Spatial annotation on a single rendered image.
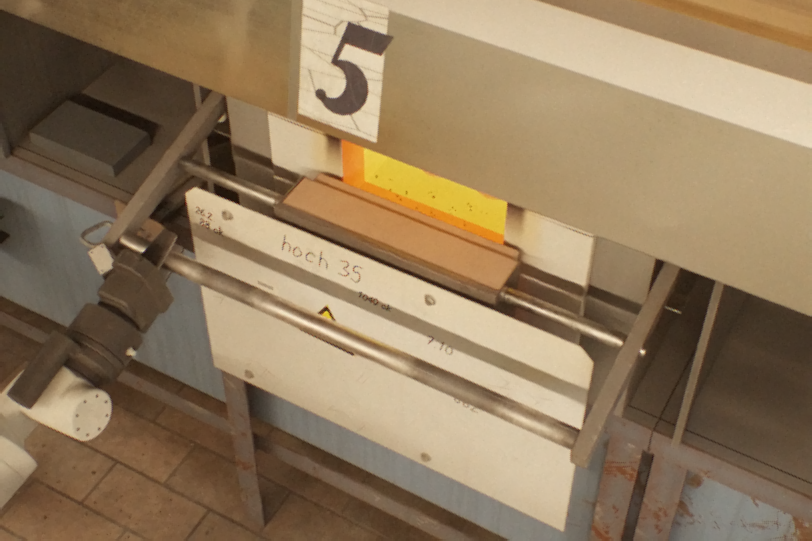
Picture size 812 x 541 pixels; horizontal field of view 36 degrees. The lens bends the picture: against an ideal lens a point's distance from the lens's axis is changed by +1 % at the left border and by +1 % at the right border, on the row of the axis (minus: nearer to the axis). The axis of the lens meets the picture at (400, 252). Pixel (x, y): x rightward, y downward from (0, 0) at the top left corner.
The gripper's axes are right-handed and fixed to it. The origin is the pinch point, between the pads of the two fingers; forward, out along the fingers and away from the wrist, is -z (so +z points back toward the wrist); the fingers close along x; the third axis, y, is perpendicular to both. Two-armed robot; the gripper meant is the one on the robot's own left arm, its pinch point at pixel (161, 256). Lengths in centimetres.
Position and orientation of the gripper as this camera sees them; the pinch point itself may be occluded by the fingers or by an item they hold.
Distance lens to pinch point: 167.2
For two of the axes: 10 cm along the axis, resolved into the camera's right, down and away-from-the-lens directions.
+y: -8.7, -3.6, 3.4
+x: -1.2, -5.1, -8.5
